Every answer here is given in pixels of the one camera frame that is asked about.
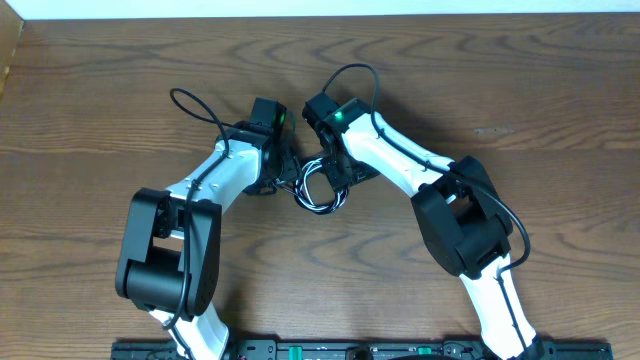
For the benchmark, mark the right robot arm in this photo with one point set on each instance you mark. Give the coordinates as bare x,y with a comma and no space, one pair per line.
463,223

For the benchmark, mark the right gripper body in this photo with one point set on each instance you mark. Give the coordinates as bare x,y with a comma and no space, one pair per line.
342,171

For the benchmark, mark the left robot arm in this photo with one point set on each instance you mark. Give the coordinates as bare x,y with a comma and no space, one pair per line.
170,254

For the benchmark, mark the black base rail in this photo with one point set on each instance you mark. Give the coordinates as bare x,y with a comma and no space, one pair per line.
452,348

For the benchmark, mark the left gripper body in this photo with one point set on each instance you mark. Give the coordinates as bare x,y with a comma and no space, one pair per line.
288,167

